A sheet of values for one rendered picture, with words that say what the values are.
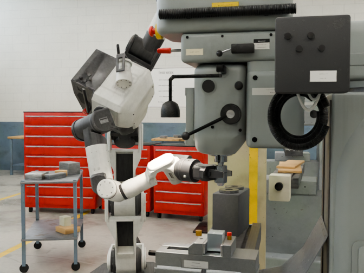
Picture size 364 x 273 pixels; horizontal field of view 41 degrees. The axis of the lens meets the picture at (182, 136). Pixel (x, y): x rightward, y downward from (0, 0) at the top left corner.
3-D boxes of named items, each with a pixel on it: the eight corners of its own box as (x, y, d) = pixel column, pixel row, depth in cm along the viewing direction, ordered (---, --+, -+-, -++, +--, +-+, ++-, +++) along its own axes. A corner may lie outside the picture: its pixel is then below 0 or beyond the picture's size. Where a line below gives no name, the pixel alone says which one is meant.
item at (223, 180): (213, 183, 175) (214, 168, 174) (214, 181, 179) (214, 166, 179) (227, 183, 174) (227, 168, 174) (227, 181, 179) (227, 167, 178)
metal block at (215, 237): (207, 250, 165) (207, 233, 165) (210, 246, 171) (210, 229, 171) (222, 251, 164) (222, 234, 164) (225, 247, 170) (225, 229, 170)
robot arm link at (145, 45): (143, 25, 219) (129, 51, 223) (140, 27, 211) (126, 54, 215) (166, 38, 220) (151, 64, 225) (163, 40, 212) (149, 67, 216)
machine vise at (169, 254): (153, 272, 166) (153, 241, 165) (165, 259, 180) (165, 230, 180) (255, 281, 157) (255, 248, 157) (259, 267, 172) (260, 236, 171)
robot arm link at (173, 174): (177, 170, 181) (154, 168, 187) (189, 189, 187) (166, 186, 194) (190, 148, 187) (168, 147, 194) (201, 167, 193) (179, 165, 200)
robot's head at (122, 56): (119, 82, 200) (112, 72, 194) (120, 65, 204) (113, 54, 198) (134, 79, 199) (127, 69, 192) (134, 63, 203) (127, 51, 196)
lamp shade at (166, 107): (160, 117, 183) (160, 101, 183) (179, 117, 184) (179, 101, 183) (161, 117, 176) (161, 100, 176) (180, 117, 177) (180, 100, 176)
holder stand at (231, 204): (212, 234, 217) (212, 190, 216) (225, 223, 238) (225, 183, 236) (238, 237, 213) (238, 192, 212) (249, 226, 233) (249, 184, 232)
